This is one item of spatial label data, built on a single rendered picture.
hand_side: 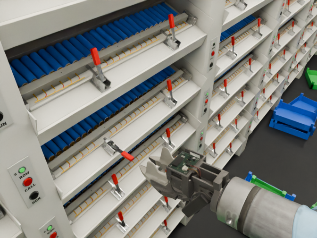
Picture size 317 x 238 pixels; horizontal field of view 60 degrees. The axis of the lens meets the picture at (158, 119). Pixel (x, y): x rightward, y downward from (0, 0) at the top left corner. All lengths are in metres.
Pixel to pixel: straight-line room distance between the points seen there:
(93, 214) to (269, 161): 1.53
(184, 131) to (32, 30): 0.76
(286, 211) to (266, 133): 1.88
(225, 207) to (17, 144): 0.38
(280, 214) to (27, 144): 0.45
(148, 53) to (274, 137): 1.76
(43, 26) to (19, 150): 0.22
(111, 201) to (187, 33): 0.56
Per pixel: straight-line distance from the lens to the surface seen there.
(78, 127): 0.76
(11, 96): 0.49
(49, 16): 0.49
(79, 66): 0.63
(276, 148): 2.27
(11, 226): 0.68
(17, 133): 0.53
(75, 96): 0.60
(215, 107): 1.26
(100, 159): 0.74
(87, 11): 0.54
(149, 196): 1.14
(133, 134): 0.80
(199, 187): 0.57
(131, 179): 0.94
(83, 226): 0.87
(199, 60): 0.97
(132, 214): 1.10
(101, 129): 0.76
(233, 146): 1.96
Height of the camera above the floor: 1.48
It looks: 39 degrees down
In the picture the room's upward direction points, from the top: straight up
